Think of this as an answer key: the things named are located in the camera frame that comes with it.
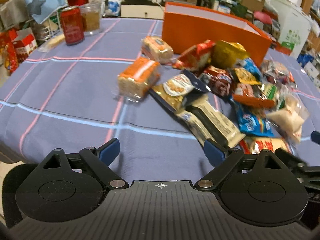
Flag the blue plaid tablecloth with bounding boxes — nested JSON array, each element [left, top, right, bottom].
[[0, 17, 320, 188]]

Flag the Danisa butter cookies bag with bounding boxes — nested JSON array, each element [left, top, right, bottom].
[[149, 69, 209, 113]]

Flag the clear glass jar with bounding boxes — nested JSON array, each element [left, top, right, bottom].
[[80, 2, 101, 36]]

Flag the blue snack bag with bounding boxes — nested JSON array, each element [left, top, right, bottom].
[[230, 58, 274, 137]]

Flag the orange rice cracker pack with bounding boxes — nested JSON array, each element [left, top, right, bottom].
[[117, 57, 161, 101], [141, 36, 174, 64]]

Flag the green striped snack bag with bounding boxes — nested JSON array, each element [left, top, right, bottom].
[[261, 82, 284, 111]]

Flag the orange storage box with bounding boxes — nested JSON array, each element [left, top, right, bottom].
[[162, 2, 272, 66]]

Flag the flat cracker packet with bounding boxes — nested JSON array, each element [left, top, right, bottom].
[[39, 34, 65, 53]]

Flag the yellow pretzel snack bag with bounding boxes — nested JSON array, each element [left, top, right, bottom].
[[232, 68, 261, 85]]

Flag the mixed nuts clear bag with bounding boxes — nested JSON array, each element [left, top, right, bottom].
[[260, 60, 296, 85]]

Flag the white mini fridge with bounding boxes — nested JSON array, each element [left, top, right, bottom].
[[271, 0, 312, 59]]

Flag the white rice cake bag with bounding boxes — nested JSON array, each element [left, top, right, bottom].
[[266, 93, 310, 144]]

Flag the brown chocolate cookie bag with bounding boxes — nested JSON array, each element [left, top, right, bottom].
[[199, 66, 233, 97]]

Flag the cream black wafer bar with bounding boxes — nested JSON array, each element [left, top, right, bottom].
[[177, 96, 246, 148]]

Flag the red soda can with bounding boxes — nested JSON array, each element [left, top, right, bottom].
[[60, 6, 85, 46]]

